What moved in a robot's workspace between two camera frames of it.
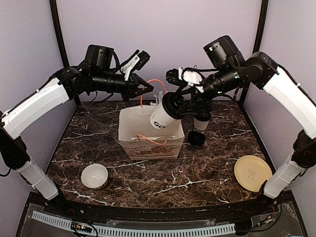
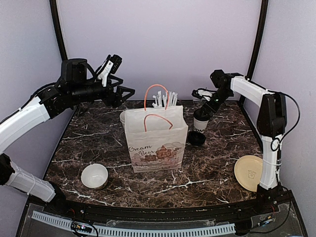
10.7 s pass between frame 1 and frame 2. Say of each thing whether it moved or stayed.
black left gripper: moved
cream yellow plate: stayed
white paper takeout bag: moved
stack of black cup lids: stayed
